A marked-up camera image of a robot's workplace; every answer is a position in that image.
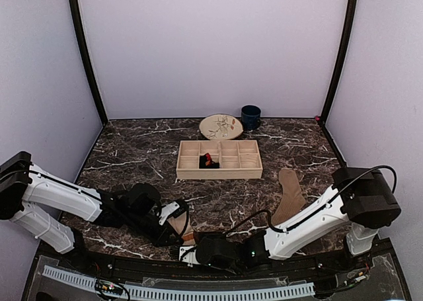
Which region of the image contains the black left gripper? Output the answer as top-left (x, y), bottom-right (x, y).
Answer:
top-left (126, 210), bottom-right (182, 249)

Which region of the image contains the beige striped sock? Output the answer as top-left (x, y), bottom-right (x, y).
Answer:
top-left (169, 212), bottom-right (195, 245)

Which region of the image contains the black argyle sock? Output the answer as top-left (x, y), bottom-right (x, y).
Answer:
top-left (199, 153), bottom-right (220, 169)

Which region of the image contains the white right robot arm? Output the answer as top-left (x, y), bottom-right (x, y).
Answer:
top-left (177, 165), bottom-right (401, 274)

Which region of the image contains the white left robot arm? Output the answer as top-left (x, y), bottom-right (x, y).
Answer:
top-left (1, 151), bottom-right (190, 272)

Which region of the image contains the tan plain sock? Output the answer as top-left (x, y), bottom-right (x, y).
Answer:
top-left (271, 169), bottom-right (306, 226)

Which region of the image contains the wooden compartment tray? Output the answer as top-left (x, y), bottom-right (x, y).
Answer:
top-left (176, 140), bottom-right (263, 180)

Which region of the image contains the patterned ceramic plate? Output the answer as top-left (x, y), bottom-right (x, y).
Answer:
top-left (199, 114), bottom-right (244, 141)

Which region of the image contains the dark blue mug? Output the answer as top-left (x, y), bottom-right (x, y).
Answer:
top-left (241, 105), bottom-right (261, 131)

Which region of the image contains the white slotted cable duct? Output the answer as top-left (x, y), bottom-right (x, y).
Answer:
top-left (42, 265), bottom-right (315, 301)

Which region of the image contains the left black corner post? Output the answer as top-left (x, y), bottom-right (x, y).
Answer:
top-left (68, 0), bottom-right (108, 126)

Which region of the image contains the black corner post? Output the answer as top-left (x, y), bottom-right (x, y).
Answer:
top-left (320, 0), bottom-right (358, 124)
top-left (68, 0), bottom-right (108, 126)

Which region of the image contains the right black corner post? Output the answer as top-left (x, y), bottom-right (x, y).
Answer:
top-left (320, 0), bottom-right (358, 124)

